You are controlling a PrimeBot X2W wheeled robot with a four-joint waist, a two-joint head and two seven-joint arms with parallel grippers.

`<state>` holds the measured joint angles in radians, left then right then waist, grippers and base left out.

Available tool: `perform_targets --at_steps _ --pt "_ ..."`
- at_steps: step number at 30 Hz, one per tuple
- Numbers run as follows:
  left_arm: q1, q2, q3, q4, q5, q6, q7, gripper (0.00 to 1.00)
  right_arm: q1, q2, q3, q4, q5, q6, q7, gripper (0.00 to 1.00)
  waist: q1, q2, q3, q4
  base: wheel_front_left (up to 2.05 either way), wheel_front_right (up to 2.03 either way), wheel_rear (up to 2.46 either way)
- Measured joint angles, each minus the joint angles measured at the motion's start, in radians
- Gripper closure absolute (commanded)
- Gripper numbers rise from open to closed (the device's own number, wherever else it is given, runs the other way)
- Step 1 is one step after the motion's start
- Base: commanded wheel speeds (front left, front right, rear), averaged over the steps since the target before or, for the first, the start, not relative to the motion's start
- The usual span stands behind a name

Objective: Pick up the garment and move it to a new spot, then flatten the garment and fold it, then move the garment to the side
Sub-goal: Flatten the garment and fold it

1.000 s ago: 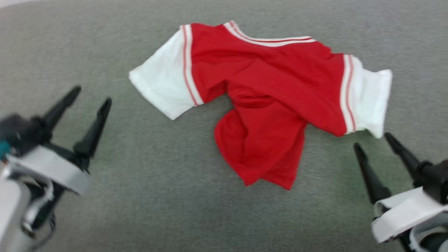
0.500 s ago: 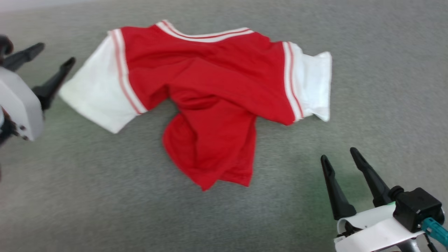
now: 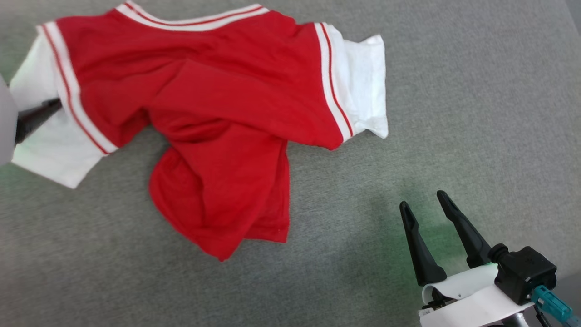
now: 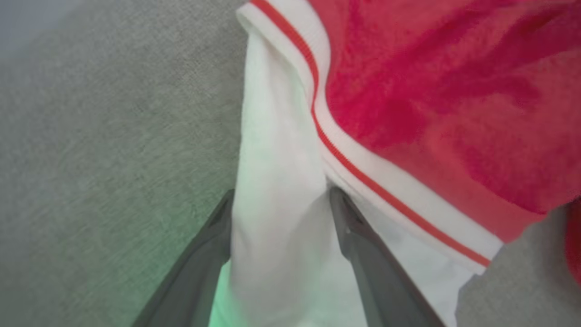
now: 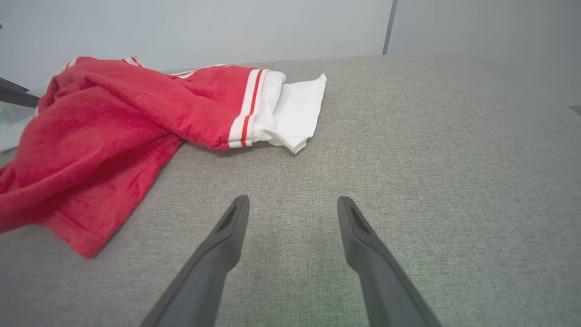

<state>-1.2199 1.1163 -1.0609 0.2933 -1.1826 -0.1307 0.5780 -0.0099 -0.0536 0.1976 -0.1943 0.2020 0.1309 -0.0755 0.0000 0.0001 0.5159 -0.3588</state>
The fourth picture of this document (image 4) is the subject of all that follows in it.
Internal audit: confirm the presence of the red and white sports shirt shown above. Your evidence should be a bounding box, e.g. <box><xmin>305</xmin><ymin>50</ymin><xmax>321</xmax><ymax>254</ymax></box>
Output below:
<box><xmin>209</xmin><ymin>0</ymin><xmax>581</xmax><ymax>327</ymax></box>

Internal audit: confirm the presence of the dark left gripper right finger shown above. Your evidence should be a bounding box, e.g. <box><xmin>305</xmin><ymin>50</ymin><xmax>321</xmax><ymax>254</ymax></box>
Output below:
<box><xmin>329</xmin><ymin>186</ymin><xmax>448</xmax><ymax>327</ymax></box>

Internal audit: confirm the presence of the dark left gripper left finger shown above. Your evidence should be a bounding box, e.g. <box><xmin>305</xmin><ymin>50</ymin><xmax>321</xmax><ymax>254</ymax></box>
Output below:
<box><xmin>132</xmin><ymin>190</ymin><xmax>235</xmax><ymax>327</ymax></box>

